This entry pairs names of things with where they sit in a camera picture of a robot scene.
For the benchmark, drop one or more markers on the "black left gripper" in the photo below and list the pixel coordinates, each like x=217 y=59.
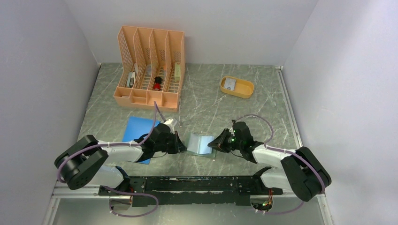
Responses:
x=178 y=146

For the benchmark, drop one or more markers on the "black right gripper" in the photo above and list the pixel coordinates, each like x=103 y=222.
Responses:
x=219 y=142

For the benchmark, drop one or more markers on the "yellow oval tray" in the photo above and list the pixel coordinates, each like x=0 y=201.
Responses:
x=243 y=88

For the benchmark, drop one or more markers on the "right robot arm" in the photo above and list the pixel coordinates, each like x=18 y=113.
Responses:
x=296 y=170

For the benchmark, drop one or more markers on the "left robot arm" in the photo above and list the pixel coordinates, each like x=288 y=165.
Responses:
x=86 y=161

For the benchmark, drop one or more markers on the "silver VIP card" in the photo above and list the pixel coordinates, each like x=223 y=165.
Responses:
x=230 y=83

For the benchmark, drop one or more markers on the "blue notebook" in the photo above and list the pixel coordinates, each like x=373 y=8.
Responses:
x=136 y=127

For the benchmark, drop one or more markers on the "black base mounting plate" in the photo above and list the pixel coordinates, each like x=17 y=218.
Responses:
x=179 y=190

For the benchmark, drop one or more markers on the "red black small bottle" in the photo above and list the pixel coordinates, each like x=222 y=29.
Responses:
x=157 y=83

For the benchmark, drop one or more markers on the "pale green eraser block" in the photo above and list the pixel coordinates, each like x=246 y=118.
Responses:
x=177 y=72

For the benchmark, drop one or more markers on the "white grey utility knife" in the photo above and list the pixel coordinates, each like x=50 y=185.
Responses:
x=131 y=79

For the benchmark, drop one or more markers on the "orange plastic file organizer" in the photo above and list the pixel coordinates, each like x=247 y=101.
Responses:
x=150 y=52

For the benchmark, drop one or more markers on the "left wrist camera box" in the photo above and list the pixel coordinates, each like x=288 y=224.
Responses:
x=171 y=122

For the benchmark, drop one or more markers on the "aluminium table edge rail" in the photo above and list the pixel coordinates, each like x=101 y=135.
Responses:
x=289 y=108

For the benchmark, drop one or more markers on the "aluminium front frame rail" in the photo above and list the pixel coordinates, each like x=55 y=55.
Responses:
x=85 y=206

